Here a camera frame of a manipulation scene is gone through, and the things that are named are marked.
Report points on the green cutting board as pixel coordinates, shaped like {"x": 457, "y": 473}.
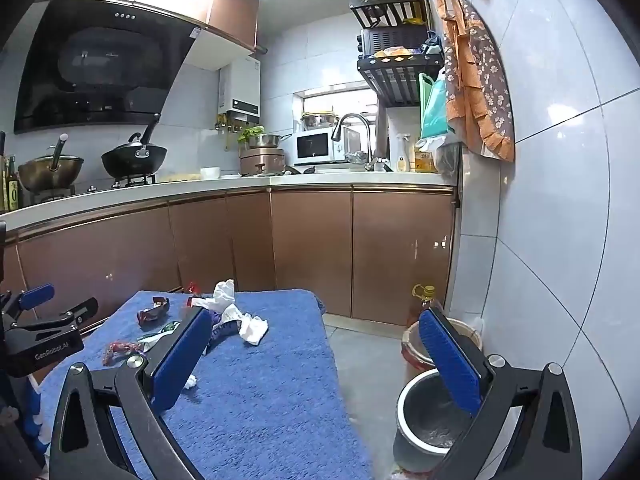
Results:
{"x": 424, "y": 95}

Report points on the black dish rack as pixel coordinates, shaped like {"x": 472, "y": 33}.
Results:
{"x": 390, "y": 77}

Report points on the teal plastic bag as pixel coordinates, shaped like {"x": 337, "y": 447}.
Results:
{"x": 436, "y": 110}

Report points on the purple snack wrapper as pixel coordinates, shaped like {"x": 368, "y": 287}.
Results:
{"x": 224, "y": 329}

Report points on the red snack wrapper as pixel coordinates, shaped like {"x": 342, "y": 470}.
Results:
{"x": 119, "y": 350}

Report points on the white tissue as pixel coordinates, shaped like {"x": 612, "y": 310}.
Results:
{"x": 223, "y": 294}
{"x": 252, "y": 329}

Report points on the white water heater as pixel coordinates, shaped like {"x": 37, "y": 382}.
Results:
{"x": 242, "y": 87}

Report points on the gas stove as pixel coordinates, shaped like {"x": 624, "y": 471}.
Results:
{"x": 125, "y": 180}

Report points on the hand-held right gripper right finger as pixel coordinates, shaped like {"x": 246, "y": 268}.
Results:
{"x": 447, "y": 365}

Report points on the clear plastic bag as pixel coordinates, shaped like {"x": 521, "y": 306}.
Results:
{"x": 446, "y": 157}

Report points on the blue terry towel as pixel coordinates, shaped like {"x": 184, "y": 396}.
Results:
{"x": 270, "y": 400}

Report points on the white microwave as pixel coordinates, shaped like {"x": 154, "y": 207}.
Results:
{"x": 315, "y": 147}

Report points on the black range hood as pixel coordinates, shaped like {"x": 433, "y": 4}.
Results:
{"x": 100, "y": 70}

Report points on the orange floral apron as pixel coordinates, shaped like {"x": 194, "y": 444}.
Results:
{"x": 475, "y": 85}

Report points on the black wok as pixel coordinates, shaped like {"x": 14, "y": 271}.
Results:
{"x": 132, "y": 157}

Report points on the white spray bottle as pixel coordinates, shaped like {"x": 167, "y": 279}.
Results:
{"x": 403, "y": 157}

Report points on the olive oil bottle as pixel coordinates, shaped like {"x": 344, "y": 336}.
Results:
{"x": 12, "y": 192}

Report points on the brown electric cooker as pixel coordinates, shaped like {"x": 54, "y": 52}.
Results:
{"x": 260, "y": 160}

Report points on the brown kitchen base cabinets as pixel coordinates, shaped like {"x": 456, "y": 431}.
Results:
{"x": 310, "y": 240}

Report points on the steel basin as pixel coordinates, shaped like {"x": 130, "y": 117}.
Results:
{"x": 317, "y": 120}

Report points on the beige bucket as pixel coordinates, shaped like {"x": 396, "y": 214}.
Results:
{"x": 415, "y": 350}

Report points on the cooking oil bottle yellow cap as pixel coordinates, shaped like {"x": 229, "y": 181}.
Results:
{"x": 422, "y": 305}

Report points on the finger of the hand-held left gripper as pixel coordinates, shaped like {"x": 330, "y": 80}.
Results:
{"x": 37, "y": 295}
{"x": 75, "y": 312}

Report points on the brown snack wrapper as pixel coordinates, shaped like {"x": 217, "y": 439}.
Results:
{"x": 152, "y": 311}

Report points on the steel saucepan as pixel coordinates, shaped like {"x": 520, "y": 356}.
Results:
{"x": 267, "y": 140}

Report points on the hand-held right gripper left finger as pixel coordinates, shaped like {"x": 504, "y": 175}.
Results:
{"x": 180, "y": 355}

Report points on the green snack wrapper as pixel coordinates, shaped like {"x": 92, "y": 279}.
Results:
{"x": 161, "y": 331}

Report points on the small white tissue scrap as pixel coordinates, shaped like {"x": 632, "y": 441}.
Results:
{"x": 189, "y": 383}

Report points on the grey trash bin white rim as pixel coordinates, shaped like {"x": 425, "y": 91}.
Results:
{"x": 425, "y": 425}

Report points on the green leafy vegetables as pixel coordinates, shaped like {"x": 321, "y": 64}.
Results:
{"x": 249, "y": 134}

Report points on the steel kitchen faucet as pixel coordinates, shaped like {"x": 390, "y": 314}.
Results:
{"x": 352, "y": 117}

